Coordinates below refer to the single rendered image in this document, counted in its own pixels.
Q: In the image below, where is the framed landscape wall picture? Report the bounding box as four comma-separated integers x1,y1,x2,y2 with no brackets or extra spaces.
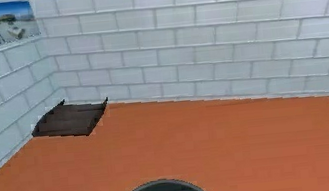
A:
0,0,43,46

